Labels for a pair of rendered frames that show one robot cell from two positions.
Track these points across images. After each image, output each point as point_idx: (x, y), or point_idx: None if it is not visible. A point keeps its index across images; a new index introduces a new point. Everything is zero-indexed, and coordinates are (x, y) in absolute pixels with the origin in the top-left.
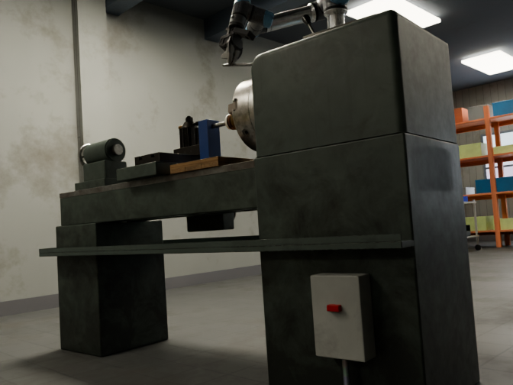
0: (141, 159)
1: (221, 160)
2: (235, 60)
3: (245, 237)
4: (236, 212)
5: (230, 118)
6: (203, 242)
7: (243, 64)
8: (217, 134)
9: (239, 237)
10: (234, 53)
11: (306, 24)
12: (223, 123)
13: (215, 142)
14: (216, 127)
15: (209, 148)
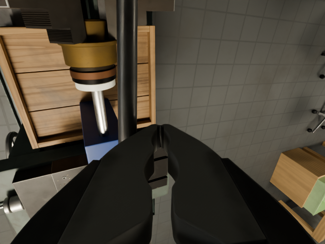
0: (162, 176)
1: (146, 25)
2: (130, 137)
3: (11, 106)
4: (9, 132)
5: (113, 65)
6: (152, 17)
7: (137, 16)
8: (89, 129)
9: (15, 115)
10: (149, 190)
11: None
12: (104, 100)
13: (96, 118)
14: (94, 134)
15: (111, 110)
